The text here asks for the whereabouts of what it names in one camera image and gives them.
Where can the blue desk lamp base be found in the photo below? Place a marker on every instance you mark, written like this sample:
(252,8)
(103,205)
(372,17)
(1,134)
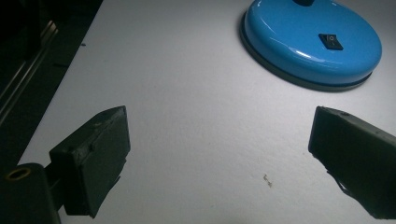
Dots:
(311,43)

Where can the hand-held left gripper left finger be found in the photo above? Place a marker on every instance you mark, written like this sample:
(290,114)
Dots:
(93,161)

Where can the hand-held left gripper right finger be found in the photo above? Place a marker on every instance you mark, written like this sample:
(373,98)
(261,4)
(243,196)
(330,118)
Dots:
(358,161)

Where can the metal stand rail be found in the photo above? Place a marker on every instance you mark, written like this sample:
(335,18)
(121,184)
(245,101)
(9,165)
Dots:
(25,68)

